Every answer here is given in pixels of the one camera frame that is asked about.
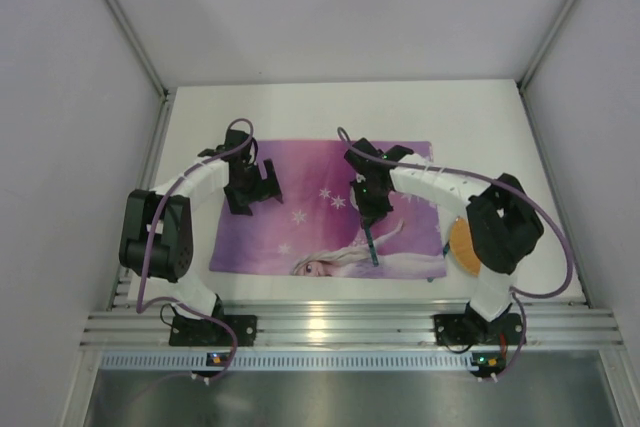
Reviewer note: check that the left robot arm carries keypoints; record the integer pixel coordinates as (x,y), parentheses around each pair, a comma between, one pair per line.
(157,238)

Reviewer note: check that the purple Frozen placemat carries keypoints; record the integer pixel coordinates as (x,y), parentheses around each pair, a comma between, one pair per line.
(316,232)

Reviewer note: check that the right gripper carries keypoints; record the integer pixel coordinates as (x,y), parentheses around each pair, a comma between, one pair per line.
(371,210)

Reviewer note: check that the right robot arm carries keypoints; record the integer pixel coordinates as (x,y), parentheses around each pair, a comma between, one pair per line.
(504,228)

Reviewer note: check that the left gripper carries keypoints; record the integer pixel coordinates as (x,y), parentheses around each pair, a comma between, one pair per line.
(255,187)

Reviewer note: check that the aluminium rail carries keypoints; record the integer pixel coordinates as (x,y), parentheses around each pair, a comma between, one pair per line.
(410,323)

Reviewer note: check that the woven wicker plate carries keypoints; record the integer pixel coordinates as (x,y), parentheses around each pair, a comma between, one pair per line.
(461,247)

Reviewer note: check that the spoon with teal handle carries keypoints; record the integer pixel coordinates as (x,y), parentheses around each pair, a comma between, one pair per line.
(371,242)

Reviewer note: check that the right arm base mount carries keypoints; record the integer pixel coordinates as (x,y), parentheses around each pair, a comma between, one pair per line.
(464,330)

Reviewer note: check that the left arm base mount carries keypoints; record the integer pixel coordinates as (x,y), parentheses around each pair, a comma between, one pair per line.
(186,332)

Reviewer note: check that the slotted cable duct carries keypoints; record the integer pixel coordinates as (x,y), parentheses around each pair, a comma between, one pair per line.
(303,361)

